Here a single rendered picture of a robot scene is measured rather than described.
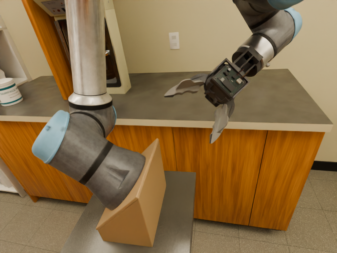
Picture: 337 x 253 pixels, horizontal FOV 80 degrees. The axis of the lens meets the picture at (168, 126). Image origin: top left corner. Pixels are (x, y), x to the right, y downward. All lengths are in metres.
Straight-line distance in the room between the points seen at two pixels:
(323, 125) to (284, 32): 0.57
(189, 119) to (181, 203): 0.46
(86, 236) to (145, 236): 0.18
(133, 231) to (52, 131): 0.28
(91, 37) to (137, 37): 1.14
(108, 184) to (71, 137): 0.13
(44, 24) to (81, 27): 0.90
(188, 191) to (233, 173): 0.59
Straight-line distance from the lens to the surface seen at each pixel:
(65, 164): 0.48
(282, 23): 0.56
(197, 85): 0.48
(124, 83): 1.34
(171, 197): 0.64
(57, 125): 0.48
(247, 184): 1.27
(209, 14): 1.54
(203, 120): 0.95
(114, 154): 0.48
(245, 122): 0.96
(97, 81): 0.56
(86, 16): 0.54
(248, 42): 0.52
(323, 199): 2.05
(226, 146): 1.07
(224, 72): 0.44
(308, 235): 1.81
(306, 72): 1.73
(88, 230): 0.64
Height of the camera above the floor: 1.44
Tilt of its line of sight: 33 degrees down
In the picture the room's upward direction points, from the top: 7 degrees counter-clockwise
